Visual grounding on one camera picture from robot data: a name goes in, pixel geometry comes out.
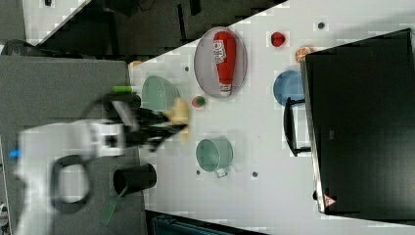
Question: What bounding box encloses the red green toy strawberry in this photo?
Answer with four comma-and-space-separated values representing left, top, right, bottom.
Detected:
192, 96, 207, 108

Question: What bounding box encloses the green plastic colander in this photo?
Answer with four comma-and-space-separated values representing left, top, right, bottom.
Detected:
141, 75, 179, 112

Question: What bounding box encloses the green marker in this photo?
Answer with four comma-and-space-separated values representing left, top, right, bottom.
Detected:
113, 86, 133, 93

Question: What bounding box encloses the grey round plate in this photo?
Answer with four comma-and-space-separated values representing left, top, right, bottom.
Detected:
194, 27, 247, 99

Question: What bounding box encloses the green mug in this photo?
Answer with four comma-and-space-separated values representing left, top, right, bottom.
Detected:
196, 136, 233, 178

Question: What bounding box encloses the blue bowl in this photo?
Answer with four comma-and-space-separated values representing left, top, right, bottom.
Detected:
273, 70, 304, 106

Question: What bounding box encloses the black toaster oven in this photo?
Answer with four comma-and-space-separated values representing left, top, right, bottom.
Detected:
284, 28, 415, 224

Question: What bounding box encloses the black cylinder cup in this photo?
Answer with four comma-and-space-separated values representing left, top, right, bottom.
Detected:
113, 164, 157, 196

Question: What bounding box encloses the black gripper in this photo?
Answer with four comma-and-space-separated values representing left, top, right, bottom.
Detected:
102, 93, 187, 152

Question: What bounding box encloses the red ketchup bottle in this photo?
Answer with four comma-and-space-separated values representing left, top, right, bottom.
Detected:
212, 31, 237, 97

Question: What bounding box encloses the peeled yellow toy banana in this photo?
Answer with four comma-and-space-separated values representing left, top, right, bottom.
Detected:
163, 98, 190, 145

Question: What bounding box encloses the orange slice toy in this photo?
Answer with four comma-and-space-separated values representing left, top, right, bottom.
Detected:
295, 46, 314, 63

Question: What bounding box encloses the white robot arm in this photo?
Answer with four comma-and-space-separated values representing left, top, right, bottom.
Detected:
15, 93, 190, 235

